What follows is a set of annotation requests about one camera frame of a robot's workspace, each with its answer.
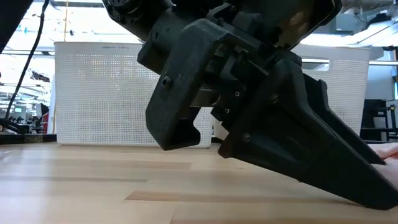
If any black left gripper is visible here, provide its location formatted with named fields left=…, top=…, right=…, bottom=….
left=136, top=2, right=301, bottom=151

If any white perforated plastic bin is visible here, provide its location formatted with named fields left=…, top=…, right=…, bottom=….
left=213, top=45, right=371, bottom=141
left=54, top=42, right=216, bottom=148

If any black equipment rack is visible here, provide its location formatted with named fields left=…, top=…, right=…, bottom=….
left=360, top=98, right=398, bottom=142

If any pale pink garment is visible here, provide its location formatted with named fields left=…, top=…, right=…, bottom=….
left=369, top=142, right=398, bottom=185

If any grey rectangular duct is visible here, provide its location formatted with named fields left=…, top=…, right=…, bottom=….
left=335, top=12, right=374, bottom=35

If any yellow cable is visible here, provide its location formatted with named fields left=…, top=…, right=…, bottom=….
left=52, top=0, right=69, bottom=134

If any black hanging cable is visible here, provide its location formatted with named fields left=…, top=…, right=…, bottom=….
left=3, top=0, right=50, bottom=121

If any black aluminium rig frame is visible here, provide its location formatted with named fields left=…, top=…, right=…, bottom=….
left=0, top=133, right=57, bottom=146

